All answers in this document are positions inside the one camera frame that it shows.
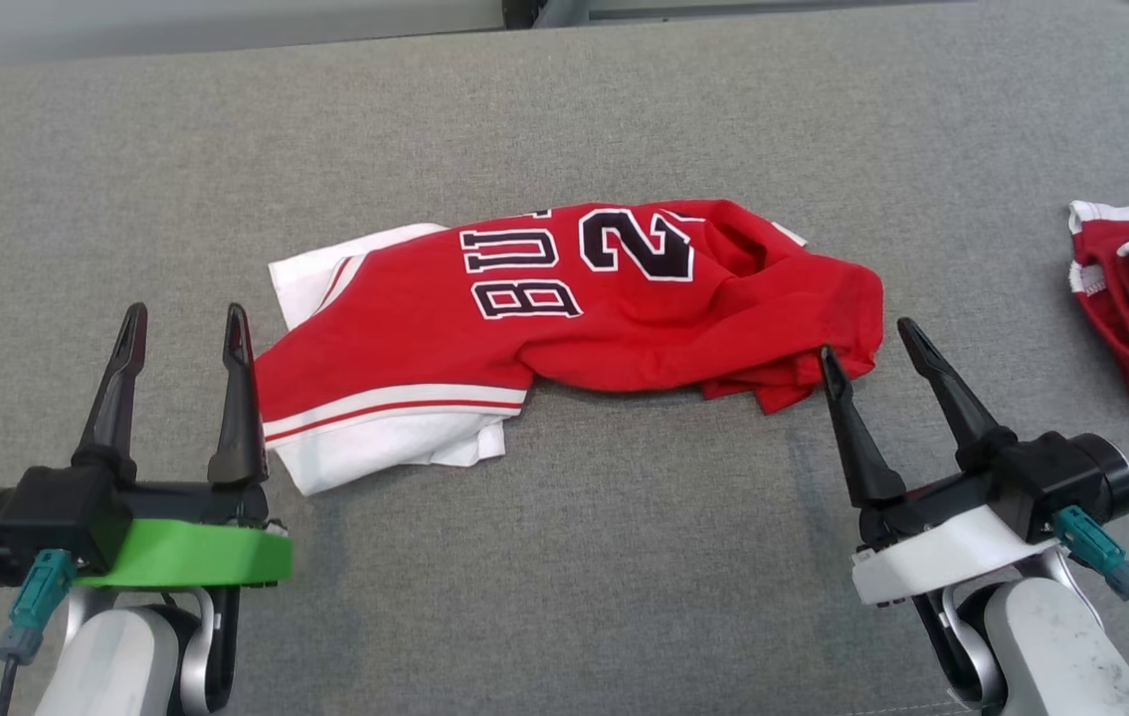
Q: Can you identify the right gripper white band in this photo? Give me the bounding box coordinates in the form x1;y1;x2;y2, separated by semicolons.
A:
819;317;1064;608

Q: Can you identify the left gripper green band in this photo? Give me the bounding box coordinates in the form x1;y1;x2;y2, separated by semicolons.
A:
71;302;294;589

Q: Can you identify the red basketball jersey black number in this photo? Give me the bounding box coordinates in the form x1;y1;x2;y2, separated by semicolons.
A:
253;198;886;497

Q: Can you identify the grey metal pole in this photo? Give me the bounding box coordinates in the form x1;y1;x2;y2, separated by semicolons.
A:
534;0;591;29

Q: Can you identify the right arm cable teal plug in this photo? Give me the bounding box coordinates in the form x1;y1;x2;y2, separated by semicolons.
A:
1053;504;1129;712

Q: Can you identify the arm cable teal plug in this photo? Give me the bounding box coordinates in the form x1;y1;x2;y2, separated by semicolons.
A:
0;548;80;716
1053;504;1129;712

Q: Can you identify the left arm cable teal plug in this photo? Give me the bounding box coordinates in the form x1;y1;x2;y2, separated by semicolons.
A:
0;548;80;716

